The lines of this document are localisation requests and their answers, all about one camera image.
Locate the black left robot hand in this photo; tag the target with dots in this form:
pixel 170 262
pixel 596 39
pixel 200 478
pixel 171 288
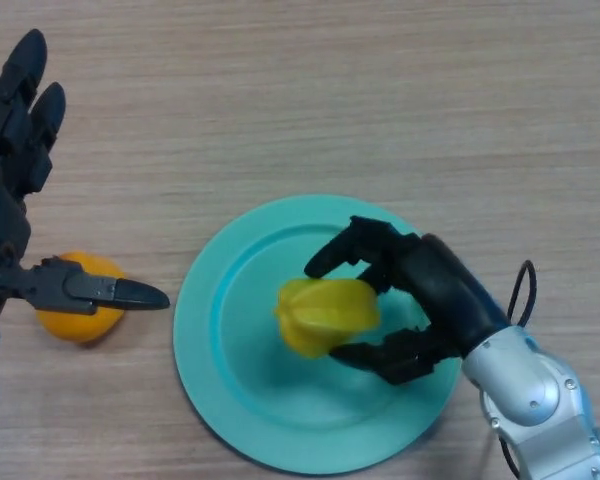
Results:
pixel 5 210

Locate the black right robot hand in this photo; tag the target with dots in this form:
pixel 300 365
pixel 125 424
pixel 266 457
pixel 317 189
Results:
pixel 440 290

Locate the yellow starfruit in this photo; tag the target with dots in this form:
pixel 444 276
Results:
pixel 325 315

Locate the green round plate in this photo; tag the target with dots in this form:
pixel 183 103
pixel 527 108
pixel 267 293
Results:
pixel 240 380

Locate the orange pear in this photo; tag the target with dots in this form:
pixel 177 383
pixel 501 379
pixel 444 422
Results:
pixel 80 327

